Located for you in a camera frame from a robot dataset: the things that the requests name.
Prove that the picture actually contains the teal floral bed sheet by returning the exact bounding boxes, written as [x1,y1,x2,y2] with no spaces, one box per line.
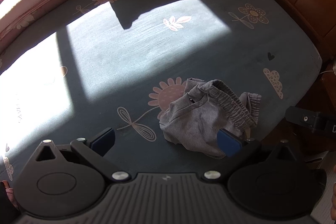
[1,0,322,182]

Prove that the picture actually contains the grey sweatpants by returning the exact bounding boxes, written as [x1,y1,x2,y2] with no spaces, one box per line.
[159,78,261,159]

